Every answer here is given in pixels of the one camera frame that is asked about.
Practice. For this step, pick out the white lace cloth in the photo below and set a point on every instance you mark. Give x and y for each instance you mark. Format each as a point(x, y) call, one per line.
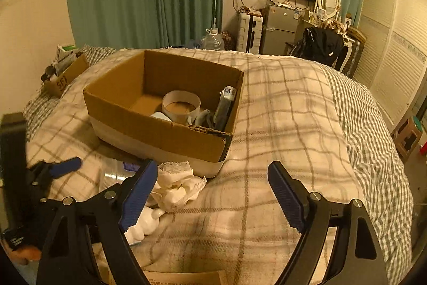
point(180, 188)

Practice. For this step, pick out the white tape roll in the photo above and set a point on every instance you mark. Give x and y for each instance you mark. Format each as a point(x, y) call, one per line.
point(178, 115)

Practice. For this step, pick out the large clear water bottle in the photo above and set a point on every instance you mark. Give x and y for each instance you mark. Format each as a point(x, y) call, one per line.
point(212, 41)

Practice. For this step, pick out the white figurine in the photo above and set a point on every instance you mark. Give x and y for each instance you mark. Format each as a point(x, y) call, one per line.
point(143, 225)

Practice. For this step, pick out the grey refrigerator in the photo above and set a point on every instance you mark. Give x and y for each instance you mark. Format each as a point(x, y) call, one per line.
point(278, 28)

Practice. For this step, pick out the white louvred wardrobe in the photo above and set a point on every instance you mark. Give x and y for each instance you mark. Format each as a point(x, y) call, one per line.
point(390, 48)

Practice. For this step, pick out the grey blue item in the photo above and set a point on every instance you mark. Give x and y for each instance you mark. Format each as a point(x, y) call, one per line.
point(203, 118)

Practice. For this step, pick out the white pole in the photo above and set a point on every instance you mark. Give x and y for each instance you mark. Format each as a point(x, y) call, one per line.
point(216, 1)

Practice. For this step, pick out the grey white handheld device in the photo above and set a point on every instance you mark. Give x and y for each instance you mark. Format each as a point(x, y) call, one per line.
point(223, 108)

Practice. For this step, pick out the small stool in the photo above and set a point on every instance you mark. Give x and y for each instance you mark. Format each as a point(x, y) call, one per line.
point(408, 138)

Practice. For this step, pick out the clear plastic container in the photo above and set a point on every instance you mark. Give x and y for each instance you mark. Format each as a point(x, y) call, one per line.
point(111, 174)

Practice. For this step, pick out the green white carton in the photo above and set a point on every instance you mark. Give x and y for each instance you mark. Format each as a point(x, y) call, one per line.
point(65, 53)

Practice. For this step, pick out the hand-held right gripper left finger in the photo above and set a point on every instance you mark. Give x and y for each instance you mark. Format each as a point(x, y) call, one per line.
point(140, 195)

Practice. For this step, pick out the black jacket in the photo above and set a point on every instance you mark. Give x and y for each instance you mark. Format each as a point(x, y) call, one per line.
point(320, 43)

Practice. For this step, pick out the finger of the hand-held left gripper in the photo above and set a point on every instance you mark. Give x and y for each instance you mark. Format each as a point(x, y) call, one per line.
point(66, 166)

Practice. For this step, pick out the large cardboard box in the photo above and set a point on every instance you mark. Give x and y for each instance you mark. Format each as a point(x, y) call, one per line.
point(160, 134)

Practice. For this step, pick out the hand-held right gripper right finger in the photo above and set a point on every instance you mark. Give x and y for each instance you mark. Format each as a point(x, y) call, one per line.
point(287, 195)

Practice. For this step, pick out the grey checked duvet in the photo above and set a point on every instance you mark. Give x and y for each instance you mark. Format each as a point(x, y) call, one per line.
point(367, 138)

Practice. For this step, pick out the small white item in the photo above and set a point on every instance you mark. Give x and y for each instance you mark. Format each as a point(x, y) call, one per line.
point(160, 116)

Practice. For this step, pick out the white vanity table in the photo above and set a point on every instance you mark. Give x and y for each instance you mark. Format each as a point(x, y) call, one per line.
point(347, 44)

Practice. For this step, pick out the person's left hand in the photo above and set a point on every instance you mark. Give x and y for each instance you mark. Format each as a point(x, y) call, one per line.
point(25, 254)

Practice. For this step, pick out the white floor appliance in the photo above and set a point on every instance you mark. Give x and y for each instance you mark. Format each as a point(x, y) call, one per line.
point(248, 33)

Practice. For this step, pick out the small cardboard box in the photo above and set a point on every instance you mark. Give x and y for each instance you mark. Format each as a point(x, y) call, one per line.
point(70, 74)

